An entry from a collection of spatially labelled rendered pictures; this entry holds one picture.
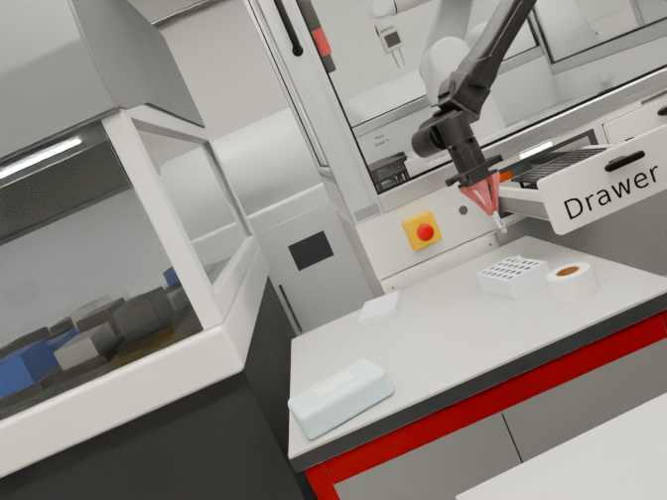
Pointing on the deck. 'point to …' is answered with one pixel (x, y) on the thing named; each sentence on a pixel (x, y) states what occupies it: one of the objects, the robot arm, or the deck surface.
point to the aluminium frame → (351, 196)
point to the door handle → (289, 29)
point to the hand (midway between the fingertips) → (491, 209)
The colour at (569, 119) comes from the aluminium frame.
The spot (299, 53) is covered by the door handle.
